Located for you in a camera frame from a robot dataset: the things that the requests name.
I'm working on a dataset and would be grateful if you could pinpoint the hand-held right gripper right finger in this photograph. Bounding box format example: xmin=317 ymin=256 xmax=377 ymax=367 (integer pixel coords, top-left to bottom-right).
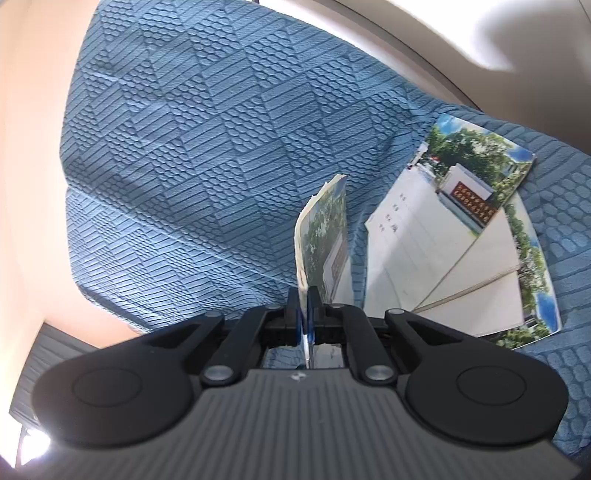
xmin=307 ymin=286 xmax=467 ymax=387

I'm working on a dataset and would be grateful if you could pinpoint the white panel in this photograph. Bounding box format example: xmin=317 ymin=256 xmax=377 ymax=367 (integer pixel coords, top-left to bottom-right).
xmin=351 ymin=0 xmax=591 ymax=153

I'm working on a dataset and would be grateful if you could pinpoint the blue textured sofa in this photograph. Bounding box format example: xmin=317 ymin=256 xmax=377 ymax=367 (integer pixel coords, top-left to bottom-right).
xmin=58 ymin=0 xmax=591 ymax=444

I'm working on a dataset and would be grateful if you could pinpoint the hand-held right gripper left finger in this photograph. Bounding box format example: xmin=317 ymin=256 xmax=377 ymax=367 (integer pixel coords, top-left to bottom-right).
xmin=134 ymin=287 xmax=308 ymax=387

